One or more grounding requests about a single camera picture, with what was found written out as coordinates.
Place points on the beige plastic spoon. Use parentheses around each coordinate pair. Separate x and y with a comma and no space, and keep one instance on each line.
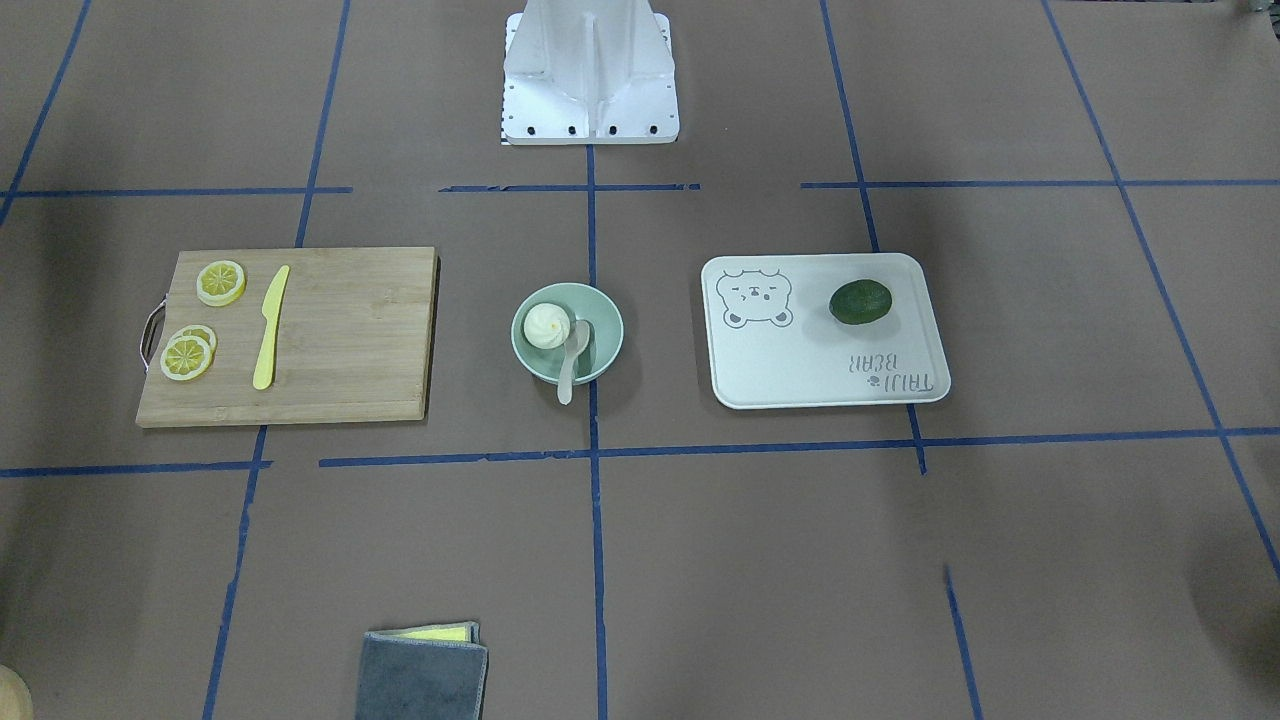
(576,342)

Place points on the white steamed bun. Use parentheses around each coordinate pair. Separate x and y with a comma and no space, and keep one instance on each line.
(546,326)

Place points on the mint green bowl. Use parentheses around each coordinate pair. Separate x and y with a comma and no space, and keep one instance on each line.
(581,302)

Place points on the white bear tray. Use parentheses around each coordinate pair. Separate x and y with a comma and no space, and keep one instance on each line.
(774,343)

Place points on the green avocado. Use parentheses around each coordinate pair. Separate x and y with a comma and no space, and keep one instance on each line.
(860,302)

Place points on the bamboo cutting board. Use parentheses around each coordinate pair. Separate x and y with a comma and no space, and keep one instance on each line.
(354,340)

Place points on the grey yellow folded cloth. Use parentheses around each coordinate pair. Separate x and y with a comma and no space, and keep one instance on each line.
(424,672)

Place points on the yellow plastic knife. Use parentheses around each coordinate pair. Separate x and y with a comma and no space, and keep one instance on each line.
(271,308)

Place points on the single lemon slice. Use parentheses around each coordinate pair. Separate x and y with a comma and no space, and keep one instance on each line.
(220,283)

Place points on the lemon slice lower stacked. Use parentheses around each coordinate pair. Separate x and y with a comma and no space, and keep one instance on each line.
(205,332)

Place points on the wooden mug tree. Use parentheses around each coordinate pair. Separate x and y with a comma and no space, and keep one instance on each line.
(16,701)

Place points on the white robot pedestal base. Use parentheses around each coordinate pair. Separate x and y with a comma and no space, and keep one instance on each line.
(589,73)

